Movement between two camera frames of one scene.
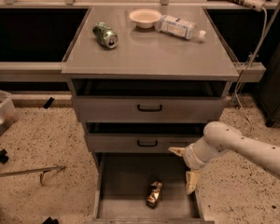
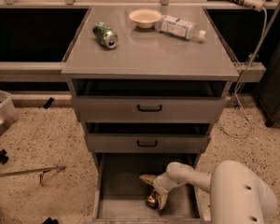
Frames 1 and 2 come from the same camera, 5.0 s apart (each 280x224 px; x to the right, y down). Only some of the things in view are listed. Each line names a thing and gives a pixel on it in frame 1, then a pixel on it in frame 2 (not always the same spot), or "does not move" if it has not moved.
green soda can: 105,35 does not move
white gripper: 189,159 -> 161,183
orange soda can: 154,194 does not move
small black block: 49,103 does not move
